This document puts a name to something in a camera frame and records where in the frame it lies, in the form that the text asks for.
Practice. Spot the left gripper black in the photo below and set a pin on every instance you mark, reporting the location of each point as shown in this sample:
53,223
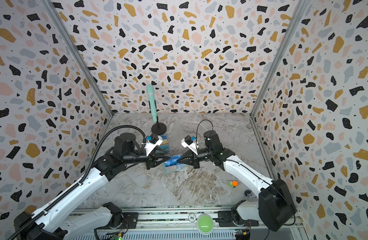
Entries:
155,157

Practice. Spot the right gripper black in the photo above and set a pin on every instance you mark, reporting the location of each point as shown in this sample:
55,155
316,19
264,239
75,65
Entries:
194,158

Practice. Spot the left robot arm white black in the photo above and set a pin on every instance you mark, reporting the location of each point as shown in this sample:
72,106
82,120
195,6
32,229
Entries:
51,222

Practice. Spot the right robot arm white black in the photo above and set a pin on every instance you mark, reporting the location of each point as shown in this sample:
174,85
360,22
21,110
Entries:
274,207

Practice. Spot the teal VIP card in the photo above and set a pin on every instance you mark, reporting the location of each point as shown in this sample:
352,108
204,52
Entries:
166,148

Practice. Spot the black round microphone stand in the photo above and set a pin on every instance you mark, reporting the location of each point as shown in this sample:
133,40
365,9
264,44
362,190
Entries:
157,128

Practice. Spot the small orange green toy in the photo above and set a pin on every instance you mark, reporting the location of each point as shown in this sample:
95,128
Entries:
233,184

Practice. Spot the green round push button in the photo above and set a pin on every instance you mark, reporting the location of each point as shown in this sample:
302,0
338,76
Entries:
205,224

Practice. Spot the small black knob object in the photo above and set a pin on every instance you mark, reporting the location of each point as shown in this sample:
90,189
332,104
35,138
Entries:
248,193

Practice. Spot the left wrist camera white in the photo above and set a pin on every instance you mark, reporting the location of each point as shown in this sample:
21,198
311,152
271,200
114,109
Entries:
153,141

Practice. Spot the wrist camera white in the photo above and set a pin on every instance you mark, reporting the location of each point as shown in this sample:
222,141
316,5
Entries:
190,143
153,141

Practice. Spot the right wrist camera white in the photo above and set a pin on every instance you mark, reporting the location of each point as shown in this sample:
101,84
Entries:
190,143

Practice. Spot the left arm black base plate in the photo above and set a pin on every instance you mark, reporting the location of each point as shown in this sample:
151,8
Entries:
128,221

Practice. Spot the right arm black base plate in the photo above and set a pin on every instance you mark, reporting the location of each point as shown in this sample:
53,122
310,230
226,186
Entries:
232,219

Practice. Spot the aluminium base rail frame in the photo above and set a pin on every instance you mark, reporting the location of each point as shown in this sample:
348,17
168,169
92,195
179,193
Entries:
180,224

